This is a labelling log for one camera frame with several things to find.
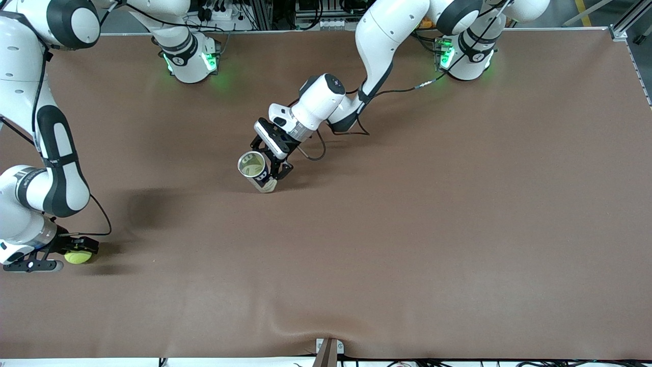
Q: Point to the power strip with black plugs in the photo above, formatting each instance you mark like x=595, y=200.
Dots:
x=219, y=12

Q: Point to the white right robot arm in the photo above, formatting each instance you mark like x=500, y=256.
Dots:
x=20, y=76

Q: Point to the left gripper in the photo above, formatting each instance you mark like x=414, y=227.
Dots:
x=283, y=144

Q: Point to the metal mat corner bracket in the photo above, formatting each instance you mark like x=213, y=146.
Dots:
x=619, y=33

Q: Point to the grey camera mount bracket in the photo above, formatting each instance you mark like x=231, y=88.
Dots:
x=329, y=351

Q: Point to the brown table mat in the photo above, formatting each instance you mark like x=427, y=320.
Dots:
x=407, y=229

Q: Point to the black electronics box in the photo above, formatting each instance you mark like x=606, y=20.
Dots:
x=326, y=7

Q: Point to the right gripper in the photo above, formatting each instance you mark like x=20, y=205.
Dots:
x=68, y=244

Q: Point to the white power strip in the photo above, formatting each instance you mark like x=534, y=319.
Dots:
x=331, y=23

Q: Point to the silver tennis ball can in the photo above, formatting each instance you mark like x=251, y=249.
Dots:
x=265, y=184

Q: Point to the bag of orange items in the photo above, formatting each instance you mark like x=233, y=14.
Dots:
x=425, y=23

